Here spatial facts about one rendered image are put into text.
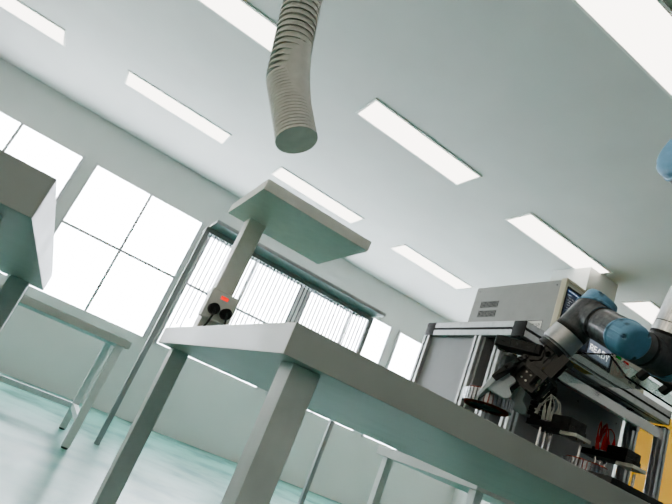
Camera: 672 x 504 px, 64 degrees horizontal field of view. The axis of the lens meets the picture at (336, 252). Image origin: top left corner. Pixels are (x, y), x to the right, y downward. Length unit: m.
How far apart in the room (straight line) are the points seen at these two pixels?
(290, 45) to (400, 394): 1.64
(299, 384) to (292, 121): 1.33
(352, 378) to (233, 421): 7.01
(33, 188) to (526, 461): 0.87
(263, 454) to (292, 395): 0.09
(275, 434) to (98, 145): 7.10
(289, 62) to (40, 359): 5.79
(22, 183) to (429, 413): 0.65
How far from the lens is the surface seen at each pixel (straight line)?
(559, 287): 1.77
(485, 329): 1.69
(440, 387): 1.75
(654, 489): 2.01
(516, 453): 1.05
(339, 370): 0.82
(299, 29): 2.31
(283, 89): 2.12
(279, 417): 0.83
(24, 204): 0.65
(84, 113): 7.90
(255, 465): 0.82
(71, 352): 7.39
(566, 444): 1.94
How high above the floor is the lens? 0.60
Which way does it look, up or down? 19 degrees up
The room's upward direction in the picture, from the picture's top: 23 degrees clockwise
